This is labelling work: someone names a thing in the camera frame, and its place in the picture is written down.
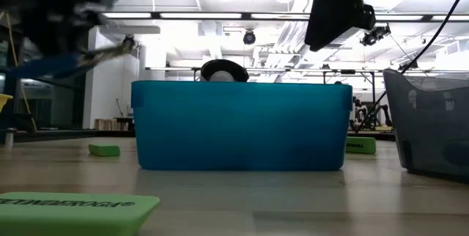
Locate blue plastic bin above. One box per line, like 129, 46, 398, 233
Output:
130, 79, 353, 172

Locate yellow plastic object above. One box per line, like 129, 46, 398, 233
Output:
0, 93, 14, 112

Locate black overhead frame rail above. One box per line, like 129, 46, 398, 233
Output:
102, 10, 469, 23

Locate black round overhead camera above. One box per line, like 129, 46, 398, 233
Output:
242, 29, 257, 46

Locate green eraser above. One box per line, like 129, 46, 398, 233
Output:
345, 136, 377, 155
87, 142, 121, 158
0, 191, 161, 236

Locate yellow cord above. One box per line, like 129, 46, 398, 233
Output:
5, 23, 37, 131

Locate long black hanging cable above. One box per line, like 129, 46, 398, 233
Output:
353, 0, 469, 134

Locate grey translucent plastic bin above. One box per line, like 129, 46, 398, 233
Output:
382, 68, 469, 178

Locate small grey metal post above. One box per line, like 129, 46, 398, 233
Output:
4, 128, 16, 148

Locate wooden boxes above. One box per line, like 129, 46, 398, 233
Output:
94, 118, 117, 131

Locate white desk lamp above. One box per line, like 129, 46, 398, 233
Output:
199, 59, 250, 83

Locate black table frame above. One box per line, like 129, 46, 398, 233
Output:
14, 128, 396, 142

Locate small black ceiling fixture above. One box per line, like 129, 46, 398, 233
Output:
398, 59, 419, 72

